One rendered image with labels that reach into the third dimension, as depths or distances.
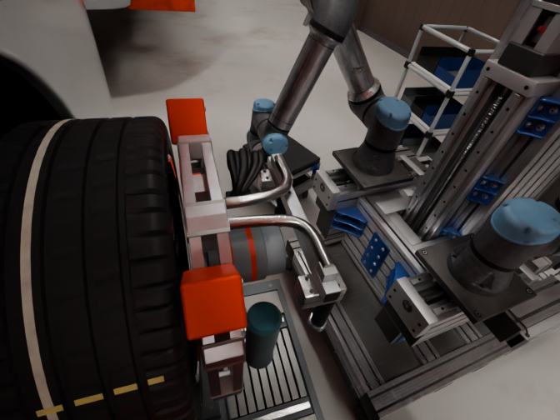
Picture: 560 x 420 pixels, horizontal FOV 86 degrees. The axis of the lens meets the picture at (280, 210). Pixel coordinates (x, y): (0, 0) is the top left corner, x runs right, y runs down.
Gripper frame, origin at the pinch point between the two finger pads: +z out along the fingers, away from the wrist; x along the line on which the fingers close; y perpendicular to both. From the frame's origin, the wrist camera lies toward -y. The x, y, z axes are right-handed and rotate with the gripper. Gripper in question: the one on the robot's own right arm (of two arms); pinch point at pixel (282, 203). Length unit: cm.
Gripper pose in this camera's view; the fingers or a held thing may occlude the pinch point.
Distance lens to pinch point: 90.7
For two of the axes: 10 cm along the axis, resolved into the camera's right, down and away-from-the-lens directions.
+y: 1.1, -7.0, -7.1
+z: 2.8, 7.0, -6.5
